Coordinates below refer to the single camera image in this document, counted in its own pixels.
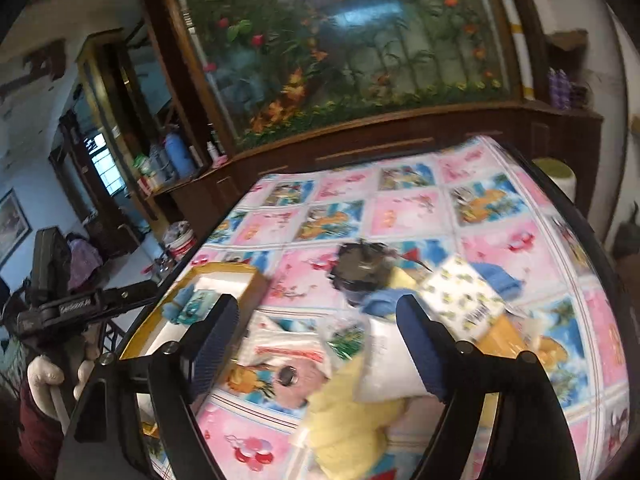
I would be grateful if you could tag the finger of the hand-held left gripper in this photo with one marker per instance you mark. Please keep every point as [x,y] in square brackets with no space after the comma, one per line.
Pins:
[130,297]

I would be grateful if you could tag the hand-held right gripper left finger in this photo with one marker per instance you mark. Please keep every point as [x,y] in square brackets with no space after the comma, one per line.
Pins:
[216,341]

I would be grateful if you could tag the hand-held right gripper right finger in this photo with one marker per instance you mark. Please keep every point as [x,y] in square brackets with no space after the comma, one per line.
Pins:
[421,347]

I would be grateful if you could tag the white tissue pack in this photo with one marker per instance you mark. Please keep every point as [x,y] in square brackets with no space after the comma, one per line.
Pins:
[387,360]

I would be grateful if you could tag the small light blue towel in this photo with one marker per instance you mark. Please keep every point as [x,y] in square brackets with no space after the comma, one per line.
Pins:
[182,305]

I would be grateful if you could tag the yellow cardboard box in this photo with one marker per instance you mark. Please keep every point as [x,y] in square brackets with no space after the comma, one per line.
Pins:
[240,280]

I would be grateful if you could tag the lemon print tissue pack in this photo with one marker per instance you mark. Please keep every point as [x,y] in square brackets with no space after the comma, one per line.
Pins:
[462,295]

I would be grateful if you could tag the yellow towel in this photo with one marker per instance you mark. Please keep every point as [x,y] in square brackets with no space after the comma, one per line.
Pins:
[350,420]
[402,280]

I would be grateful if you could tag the white packet with red print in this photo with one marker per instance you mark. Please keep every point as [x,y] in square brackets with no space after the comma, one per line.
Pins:
[290,342]

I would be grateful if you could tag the person's left forearm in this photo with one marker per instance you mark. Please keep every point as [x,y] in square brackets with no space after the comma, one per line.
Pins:
[35,430]

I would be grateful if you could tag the person's left hand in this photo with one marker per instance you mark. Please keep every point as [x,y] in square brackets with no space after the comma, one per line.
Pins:
[44,375]

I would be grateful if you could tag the pink clothes pile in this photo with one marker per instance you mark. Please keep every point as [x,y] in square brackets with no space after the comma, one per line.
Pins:
[85,262]

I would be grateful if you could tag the white plastic bucket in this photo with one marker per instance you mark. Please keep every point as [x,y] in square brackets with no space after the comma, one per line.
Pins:
[181,242]

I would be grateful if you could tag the small black motor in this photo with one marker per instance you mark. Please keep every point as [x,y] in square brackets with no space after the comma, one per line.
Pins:
[362,270]

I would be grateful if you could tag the window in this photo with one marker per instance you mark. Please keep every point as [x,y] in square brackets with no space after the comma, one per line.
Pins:
[104,165]

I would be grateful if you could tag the green and white packet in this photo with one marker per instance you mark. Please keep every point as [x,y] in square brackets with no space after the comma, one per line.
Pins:
[142,167]

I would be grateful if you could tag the blue thermos flask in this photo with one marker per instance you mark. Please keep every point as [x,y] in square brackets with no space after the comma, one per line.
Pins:
[180,155]

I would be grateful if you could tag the pink cloth item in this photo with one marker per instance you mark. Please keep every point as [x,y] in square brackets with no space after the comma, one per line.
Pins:
[220,161]

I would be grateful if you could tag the small white bottle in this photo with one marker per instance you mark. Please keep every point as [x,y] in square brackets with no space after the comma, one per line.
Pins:
[212,151]

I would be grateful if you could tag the dark wooden cabinet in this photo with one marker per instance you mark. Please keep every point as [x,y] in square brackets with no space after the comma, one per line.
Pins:
[350,145]

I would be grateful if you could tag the green topped stool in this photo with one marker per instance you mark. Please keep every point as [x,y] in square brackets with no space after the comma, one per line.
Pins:
[554,177]

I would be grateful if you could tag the purple bottles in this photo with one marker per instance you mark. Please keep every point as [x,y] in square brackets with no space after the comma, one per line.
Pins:
[559,89]

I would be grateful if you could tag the aquarium with artificial flowers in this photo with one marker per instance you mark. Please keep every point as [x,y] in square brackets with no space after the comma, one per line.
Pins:
[350,50]

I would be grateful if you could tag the brown cardboard piece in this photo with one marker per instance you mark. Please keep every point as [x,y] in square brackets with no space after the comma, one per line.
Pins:
[567,40]

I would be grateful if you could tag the framed wall picture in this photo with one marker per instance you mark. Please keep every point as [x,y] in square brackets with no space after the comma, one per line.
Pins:
[12,225]

